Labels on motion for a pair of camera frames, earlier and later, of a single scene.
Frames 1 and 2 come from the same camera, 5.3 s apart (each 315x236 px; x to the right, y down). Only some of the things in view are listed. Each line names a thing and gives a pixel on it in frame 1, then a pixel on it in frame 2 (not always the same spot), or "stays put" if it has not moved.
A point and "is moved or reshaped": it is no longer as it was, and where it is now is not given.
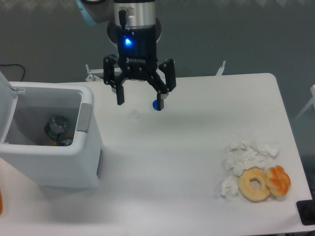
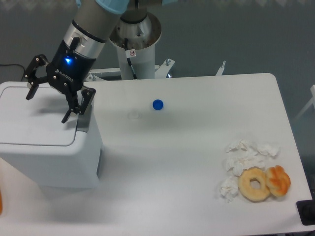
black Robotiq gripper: (137, 50) to (68, 72)
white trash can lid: (8, 96) is moved or reshaped
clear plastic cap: (135, 114) stays put
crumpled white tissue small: (229, 187) stays put
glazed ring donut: (255, 194) stays put
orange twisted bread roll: (277, 180) stays put
